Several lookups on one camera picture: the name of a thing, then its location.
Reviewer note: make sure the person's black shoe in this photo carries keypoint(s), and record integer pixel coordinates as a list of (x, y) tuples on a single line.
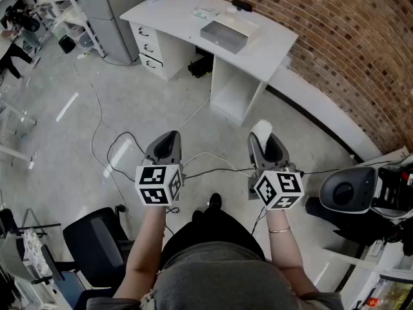
[(215, 200), (197, 215)]

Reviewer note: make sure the clear plastic jar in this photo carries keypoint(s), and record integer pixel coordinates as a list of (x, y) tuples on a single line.
[(231, 11)]

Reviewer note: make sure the white cardboard box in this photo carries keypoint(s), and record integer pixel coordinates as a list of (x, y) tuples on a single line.
[(222, 35)]

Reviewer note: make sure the person's grey shirt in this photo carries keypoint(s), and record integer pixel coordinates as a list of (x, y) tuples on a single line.
[(219, 279)]

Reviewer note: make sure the black office chair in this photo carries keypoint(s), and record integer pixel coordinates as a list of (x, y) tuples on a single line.
[(93, 241)]

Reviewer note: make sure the white desk with drawers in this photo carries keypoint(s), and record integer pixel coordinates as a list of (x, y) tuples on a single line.
[(174, 15)]

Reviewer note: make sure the black metal frame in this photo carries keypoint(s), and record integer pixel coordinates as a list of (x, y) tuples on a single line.
[(32, 228)]

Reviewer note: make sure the white shelf rack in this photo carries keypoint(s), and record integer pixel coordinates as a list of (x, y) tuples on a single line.
[(75, 19)]

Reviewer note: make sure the grey metal cabinet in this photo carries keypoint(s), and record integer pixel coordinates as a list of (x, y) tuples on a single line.
[(109, 18)]

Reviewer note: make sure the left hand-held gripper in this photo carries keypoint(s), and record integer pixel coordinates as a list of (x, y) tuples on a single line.
[(155, 174)]

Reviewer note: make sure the person's black trousers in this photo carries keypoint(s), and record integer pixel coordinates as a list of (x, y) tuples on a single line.
[(213, 231)]

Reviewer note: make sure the black case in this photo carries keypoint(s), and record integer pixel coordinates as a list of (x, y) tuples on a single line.
[(242, 5)]

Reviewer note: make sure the white and black robot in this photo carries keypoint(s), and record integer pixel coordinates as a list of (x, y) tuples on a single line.
[(348, 189)]

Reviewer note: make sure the white green wet wipes pack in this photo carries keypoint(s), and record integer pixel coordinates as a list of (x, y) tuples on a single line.
[(205, 12)]

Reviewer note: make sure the white desk drawer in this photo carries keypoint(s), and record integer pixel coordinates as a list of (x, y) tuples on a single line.
[(143, 31), (151, 64), (147, 47)]

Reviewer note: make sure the person's right forearm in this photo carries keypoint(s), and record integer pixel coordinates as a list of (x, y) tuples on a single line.
[(284, 247)]

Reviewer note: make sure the person's left forearm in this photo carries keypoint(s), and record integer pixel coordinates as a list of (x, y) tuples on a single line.
[(145, 237)]

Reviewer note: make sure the black router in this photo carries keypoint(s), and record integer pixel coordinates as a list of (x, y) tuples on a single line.
[(200, 68)]

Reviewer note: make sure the white table frame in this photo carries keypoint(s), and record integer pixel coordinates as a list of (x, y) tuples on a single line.
[(13, 152)]

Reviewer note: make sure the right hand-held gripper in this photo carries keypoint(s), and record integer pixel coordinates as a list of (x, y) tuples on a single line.
[(280, 186)]

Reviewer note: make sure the patterned white cloth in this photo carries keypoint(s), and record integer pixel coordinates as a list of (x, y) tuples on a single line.
[(35, 250)]

